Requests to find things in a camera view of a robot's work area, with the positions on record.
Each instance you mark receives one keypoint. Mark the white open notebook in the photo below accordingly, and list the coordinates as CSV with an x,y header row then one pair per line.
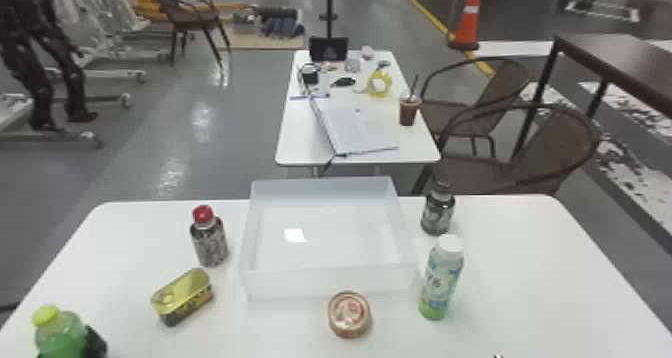
x,y
353,129

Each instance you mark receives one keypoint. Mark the white side table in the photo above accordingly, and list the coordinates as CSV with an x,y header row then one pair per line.
x,y
299,139

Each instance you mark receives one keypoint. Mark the brown drink cup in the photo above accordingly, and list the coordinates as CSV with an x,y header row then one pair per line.
x,y
408,112

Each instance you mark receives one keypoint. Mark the yellow tape roll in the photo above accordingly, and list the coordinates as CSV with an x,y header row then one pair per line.
x,y
379,84

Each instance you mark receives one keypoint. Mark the clear box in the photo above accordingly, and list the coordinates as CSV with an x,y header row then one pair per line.
x,y
325,276

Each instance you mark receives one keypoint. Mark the black capped dark bottle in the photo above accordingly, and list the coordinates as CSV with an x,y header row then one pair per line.
x,y
437,213

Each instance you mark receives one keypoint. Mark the red can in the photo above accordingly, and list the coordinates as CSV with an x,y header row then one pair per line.
x,y
349,314

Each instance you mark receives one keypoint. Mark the red capped dark bottle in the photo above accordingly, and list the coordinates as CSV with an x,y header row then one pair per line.
x,y
209,242

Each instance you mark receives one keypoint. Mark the white and green bottle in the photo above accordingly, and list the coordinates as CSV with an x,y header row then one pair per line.
x,y
440,281

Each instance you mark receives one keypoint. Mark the brown chair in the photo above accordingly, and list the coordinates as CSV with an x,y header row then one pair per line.
x,y
546,150
504,87
189,16

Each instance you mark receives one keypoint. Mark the orange cone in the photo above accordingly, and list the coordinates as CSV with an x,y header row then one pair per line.
x,y
468,24

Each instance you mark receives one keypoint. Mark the yellow can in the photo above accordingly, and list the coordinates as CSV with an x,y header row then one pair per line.
x,y
181,294

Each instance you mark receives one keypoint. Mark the dark side table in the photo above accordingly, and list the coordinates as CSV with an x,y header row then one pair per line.
x,y
624,60

